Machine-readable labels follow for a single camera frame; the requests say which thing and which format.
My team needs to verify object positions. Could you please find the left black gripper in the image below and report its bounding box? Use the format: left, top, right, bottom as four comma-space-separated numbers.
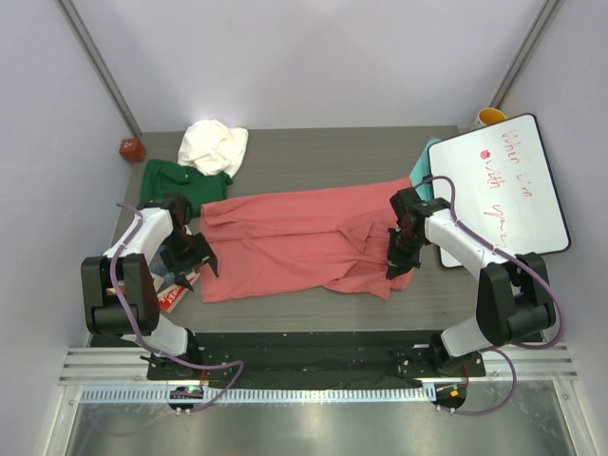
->
161, 230, 218, 290

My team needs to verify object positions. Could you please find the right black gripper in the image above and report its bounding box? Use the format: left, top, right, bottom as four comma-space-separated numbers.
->
387, 227, 426, 279

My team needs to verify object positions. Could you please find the pink t shirt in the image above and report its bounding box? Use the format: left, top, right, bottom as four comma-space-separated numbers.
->
200, 178, 412, 303

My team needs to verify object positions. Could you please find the green t shirt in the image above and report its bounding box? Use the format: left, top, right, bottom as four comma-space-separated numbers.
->
140, 160, 233, 218

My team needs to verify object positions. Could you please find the white t shirt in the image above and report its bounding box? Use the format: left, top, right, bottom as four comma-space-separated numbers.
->
177, 120, 249, 178

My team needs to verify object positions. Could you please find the white dry-erase board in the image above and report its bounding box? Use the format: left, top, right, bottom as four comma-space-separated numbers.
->
427, 113, 571, 255

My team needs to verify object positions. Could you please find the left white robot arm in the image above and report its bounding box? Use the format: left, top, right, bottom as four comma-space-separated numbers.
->
81, 194, 219, 379

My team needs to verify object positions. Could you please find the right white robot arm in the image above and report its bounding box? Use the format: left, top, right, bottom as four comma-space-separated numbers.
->
387, 203, 558, 378

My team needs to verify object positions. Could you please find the blue paperback book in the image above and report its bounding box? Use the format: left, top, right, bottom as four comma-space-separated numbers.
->
148, 246, 173, 282

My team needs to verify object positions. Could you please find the red paperback book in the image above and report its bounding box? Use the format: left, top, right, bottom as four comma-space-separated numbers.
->
157, 271, 200, 313

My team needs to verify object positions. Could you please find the red brown cube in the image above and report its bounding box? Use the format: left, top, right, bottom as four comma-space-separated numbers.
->
119, 138, 146, 163

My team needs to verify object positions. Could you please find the yellow white paper cup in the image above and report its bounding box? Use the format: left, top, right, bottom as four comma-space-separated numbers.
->
470, 107, 507, 131

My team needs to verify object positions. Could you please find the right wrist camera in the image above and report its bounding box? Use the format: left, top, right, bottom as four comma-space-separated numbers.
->
389, 187, 424, 226

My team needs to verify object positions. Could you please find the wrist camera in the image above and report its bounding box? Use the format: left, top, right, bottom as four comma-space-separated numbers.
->
389, 187, 424, 226
162, 193, 193, 226

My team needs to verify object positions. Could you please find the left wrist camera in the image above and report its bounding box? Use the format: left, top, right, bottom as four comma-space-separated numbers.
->
162, 193, 193, 226

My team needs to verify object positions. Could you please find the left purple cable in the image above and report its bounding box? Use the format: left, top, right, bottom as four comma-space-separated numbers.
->
108, 200, 245, 412

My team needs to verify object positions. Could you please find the purple cable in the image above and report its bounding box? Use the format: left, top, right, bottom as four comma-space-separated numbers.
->
108, 200, 245, 412
412, 175, 566, 417

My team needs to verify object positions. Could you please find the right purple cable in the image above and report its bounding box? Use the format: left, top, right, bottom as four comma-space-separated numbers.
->
412, 175, 566, 417

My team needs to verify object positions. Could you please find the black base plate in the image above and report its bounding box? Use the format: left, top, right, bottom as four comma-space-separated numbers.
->
145, 332, 486, 381

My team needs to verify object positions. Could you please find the perforated metal rail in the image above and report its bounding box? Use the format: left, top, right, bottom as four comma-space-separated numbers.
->
80, 384, 436, 405

